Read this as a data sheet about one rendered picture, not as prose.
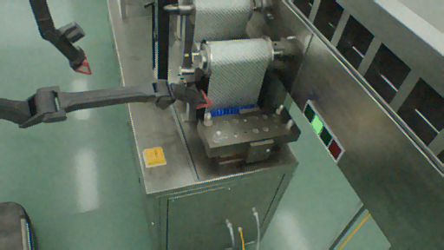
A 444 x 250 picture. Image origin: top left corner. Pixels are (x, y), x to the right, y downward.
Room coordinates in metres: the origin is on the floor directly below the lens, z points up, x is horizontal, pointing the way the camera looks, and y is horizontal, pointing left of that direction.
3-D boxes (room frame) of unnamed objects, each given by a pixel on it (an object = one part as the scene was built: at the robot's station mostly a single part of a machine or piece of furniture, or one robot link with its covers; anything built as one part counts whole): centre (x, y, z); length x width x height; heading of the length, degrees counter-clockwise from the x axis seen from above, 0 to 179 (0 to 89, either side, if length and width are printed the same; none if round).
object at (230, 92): (1.07, -0.03, 1.11); 0.23 x 0.01 x 0.18; 116
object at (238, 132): (0.98, -0.12, 1.00); 0.40 x 0.16 x 0.06; 116
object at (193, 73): (1.09, 0.16, 1.05); 0.06 x 0.05 x 0.31; 116
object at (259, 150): (0.91, -0.17, 0.96); 0.10 x 0.03 x 0.11; 116
